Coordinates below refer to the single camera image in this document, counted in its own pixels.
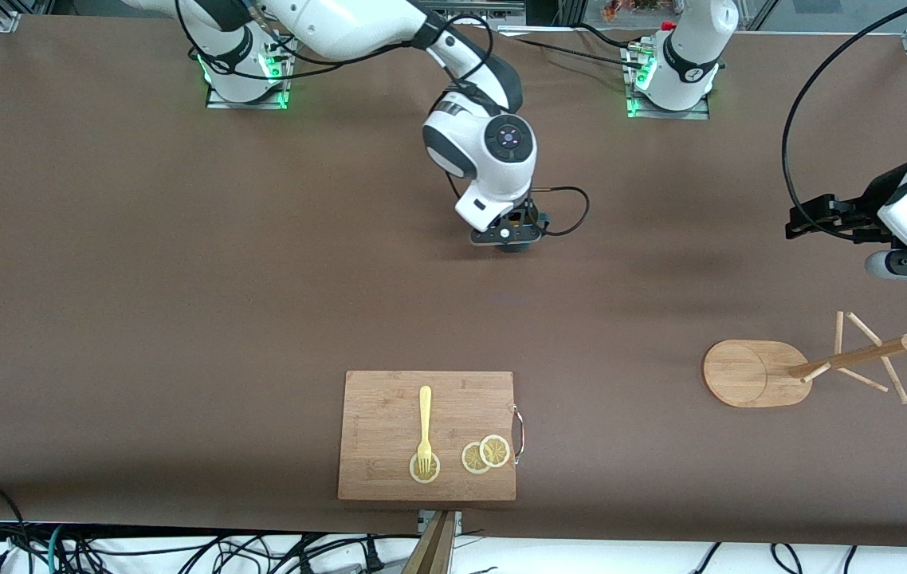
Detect wooden cup rack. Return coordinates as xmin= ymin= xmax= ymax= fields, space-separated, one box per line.
xmin=702 ymin=311 xmax=907 ymax=409

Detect grey power strip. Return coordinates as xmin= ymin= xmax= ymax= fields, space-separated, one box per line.
xmin=422 ymin=0 xmax=526 ymax=17

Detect yellow plastic fork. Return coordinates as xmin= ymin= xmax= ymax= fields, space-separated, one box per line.
xmin=416 ymin=386 xmax=434 ymax=476

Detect bamboo cutting board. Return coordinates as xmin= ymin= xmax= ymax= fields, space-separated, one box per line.
xmin=337 ymin=371 xmax=517 ymax=502

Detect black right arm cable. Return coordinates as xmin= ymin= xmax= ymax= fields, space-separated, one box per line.
xmin=175 ymin=0 xmax=591 ymax=238

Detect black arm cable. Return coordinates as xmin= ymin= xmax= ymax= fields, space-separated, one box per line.
xmin=780 ymin=0 xmax=907 ymax=240
xmin=175 ymin=0 xmax=591 ymax=238

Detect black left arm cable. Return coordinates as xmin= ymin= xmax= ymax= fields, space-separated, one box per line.
xmin=780 ymin=0 xmax=907 ymax=240

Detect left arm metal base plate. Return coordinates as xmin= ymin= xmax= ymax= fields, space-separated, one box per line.
xmin=626 ymin=40 xmax=712 ymax=121

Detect black cable on table edge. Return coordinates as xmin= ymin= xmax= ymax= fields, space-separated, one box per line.
xmin=497 ymin=22 xmax=650 ymax=71

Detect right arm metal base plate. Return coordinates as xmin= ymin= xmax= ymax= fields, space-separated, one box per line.
xmin=206 ymin=36 xmax=293 ymax=111

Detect wooden post with metal bracket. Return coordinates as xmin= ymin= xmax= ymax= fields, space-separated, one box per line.
xmin=402 ymin=510 xmax=463 ymax=574

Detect tangled black floor cables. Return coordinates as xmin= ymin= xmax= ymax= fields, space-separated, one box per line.
xmin=0 ymin=530 xmax=391 ymax=574

